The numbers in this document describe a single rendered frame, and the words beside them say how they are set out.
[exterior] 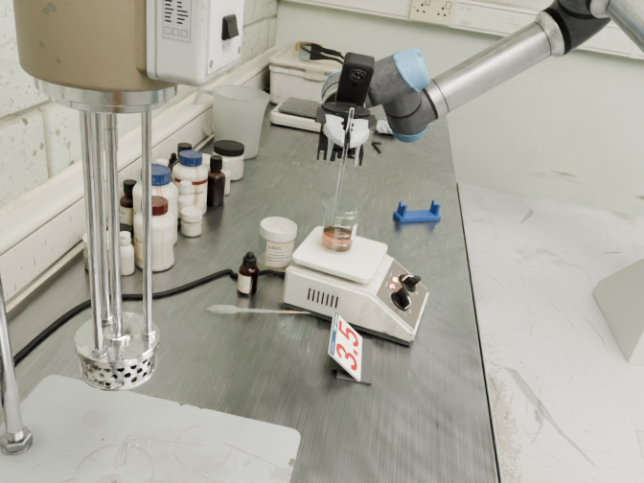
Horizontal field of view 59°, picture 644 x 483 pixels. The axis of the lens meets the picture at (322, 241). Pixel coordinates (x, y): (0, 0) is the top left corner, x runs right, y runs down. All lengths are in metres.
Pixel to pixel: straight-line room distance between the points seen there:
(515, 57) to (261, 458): 0.87
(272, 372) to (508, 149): 1.73
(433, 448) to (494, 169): 1.74
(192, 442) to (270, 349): 0.19
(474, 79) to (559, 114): 1.17
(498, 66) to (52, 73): 0.93
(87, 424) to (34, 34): 0.42
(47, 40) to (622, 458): 0.72
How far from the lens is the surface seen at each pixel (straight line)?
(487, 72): 1.17
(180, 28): 0.34
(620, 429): 0.84
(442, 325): 0.89
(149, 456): 0.63
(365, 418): 0.70
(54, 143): 0.95
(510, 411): 0.78
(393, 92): 1.04
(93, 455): 0.64
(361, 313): 0.81
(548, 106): 2.29
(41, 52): 0.37
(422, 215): 1.21
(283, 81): 1.86
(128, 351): 0.49
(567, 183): 2.40
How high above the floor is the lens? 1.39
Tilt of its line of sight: 28 degrees down
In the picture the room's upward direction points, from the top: 9 degrees clockwise
